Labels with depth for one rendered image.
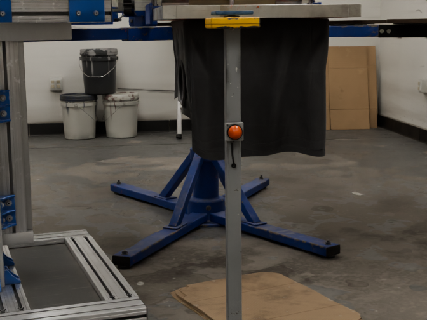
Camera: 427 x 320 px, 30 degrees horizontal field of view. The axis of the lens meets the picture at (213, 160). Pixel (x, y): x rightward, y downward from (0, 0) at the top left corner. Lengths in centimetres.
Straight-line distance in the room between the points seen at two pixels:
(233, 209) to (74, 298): 50
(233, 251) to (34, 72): 502
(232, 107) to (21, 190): 64
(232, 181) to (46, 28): 64
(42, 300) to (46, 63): 496
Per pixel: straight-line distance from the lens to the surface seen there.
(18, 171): 228
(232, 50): 214
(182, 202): 359
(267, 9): 235
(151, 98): 707
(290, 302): 271
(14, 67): 225
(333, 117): 720
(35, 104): 709
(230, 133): 212
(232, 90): 214
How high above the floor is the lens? 93
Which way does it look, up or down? 10 degrees down
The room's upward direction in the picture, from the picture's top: 1 degrees counter-clockwise
